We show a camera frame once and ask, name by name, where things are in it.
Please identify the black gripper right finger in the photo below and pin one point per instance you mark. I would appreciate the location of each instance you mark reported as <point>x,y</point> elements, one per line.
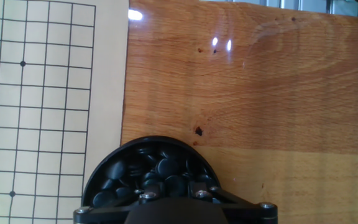
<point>199,189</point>

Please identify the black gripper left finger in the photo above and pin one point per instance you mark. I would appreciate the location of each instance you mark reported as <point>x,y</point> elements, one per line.
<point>151,191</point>

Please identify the tan go board mat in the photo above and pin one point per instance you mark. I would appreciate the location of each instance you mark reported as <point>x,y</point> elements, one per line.
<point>57,93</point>

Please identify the black round stone bowl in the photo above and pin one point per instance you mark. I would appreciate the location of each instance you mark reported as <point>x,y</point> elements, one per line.
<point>155,139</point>

